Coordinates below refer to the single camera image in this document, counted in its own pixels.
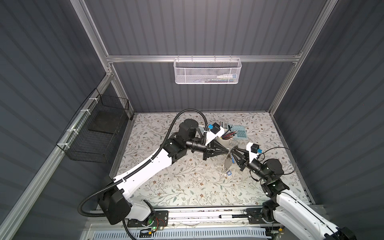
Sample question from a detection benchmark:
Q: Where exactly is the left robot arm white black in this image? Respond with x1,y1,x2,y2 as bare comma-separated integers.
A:
98,119,229,226

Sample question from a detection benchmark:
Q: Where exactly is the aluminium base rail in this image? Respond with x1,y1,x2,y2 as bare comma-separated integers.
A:
86,206,328,232

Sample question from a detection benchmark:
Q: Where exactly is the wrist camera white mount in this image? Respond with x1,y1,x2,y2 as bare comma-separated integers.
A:
205,123,225,146
246,142,262,163

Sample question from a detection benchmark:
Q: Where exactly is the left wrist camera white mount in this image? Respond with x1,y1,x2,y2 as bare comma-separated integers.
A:
205,123,225,146

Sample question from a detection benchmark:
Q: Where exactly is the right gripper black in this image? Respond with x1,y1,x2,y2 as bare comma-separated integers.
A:
231,147,270,183

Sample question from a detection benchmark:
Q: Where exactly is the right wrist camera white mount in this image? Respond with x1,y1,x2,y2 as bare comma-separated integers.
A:
246,142,262,163

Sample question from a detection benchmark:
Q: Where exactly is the black wire basket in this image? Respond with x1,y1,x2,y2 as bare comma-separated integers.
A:
57,90,130,164

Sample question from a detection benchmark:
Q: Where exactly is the black corrugated cable conduit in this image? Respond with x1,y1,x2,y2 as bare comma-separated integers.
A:
77,108,209,218

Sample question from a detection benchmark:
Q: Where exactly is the glue tube in basket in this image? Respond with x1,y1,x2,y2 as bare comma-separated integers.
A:
208,74,238,82

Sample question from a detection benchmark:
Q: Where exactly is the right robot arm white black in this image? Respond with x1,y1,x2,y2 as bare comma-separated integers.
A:
229,143,357,240

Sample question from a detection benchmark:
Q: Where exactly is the white wire mesh basket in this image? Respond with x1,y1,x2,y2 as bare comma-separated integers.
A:
173,58,242,85

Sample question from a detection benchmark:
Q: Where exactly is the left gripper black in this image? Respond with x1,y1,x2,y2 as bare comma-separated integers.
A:
184,138,229,162

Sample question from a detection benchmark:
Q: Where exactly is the white pencil cup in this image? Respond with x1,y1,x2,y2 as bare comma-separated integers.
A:
219,136,232,141

